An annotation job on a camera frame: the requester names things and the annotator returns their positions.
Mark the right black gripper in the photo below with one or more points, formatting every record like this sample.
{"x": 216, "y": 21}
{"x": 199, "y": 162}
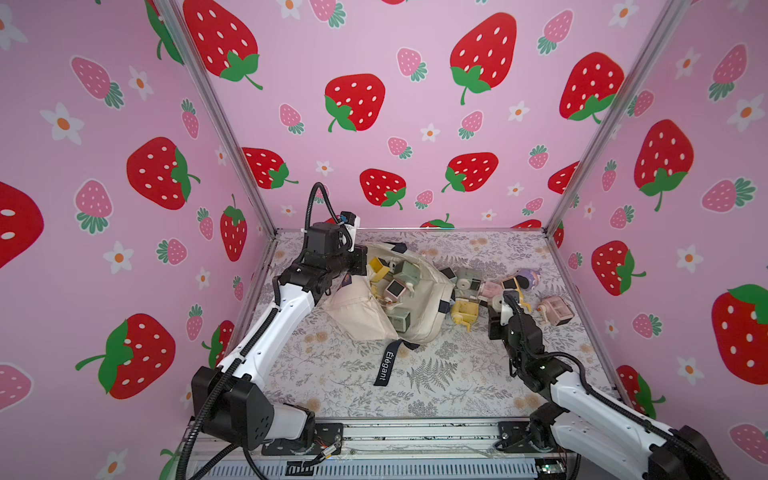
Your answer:
{"x": 504, "y": 324}

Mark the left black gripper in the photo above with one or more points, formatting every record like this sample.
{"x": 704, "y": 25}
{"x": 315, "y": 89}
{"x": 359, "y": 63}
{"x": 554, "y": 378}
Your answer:
{"x": 356, "y": 254}

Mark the pink pencil sharpener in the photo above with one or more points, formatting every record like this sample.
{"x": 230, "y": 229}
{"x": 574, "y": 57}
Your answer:
{"x": 489, "y": 290}
{"x": 555, "y": 311}

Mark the yellow pencil sharpener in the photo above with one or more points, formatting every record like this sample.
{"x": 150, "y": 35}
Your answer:
{"x": 510, "y": 283}
{"x": 379, "y": 269}

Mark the purple pencil sharpener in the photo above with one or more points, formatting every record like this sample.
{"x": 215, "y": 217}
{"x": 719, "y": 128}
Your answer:
{"x": 528, "y": 278}

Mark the cream canvas tote bag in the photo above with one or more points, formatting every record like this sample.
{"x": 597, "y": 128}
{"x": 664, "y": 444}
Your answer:
{"x": 400, "y": 297}

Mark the grey green pencil sharpener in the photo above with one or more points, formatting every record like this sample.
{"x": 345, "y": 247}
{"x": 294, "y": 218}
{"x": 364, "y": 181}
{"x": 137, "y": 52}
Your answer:
{"x": 467, "y": 284}

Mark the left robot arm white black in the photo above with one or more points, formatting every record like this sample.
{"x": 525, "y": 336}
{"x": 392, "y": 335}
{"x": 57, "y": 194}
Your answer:
{"x": 229, "y": 401}

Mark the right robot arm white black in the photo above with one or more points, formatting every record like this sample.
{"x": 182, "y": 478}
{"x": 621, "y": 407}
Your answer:
{"x": 600, "y": 414}

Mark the pale green pencil sharpener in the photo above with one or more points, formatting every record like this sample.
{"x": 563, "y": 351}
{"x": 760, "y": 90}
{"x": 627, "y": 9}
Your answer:
{"x": 400, "y": 319}

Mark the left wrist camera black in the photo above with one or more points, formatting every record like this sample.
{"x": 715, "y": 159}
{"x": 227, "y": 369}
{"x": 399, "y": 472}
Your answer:
{"x": 329, "y": 239}

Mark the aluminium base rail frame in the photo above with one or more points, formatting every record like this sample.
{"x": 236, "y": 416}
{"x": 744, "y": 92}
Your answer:
{"x": 431, "y": 448}

